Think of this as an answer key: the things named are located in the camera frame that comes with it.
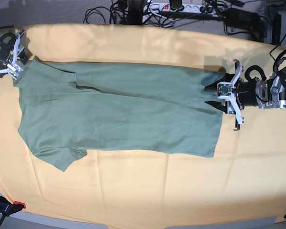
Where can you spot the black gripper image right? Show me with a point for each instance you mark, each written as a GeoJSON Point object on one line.
{"type": "Point", "coordinates": [246, 96]}

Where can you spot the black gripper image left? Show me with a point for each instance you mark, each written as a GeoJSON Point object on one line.
{"type": "Point", "coordinates": [7, 42]}

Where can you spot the green T-shirt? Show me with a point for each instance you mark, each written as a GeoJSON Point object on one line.
{"type": "Point", "coordinates": [70, 108]}

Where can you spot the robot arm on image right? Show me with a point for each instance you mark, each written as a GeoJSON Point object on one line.
{"type": "Point", "coordinates": [256, 90]}

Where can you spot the black power adapter brick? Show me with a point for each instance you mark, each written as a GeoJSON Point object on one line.
{"type": "Point", "coordinates": [242, 16]}

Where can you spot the dark computer tower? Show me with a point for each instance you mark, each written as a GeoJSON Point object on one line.
{"type": "Point", "coordinates": [276, 29]}

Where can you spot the yellow table cloth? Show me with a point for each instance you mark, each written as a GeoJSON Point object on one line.
{"type": "Point", "coordinates": [245, 180]}

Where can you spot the white power strip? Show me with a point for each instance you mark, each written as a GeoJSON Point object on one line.
{"type": "Point", "coordinates": [164, 7]}

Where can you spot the blue black bar clamp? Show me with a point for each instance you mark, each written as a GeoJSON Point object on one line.
{"type": "Point", "coordinates": [7, 208]}

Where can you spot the black monitor stand post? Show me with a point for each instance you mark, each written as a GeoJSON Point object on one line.
{"type": "Point", "coordinates": [135, 12]}

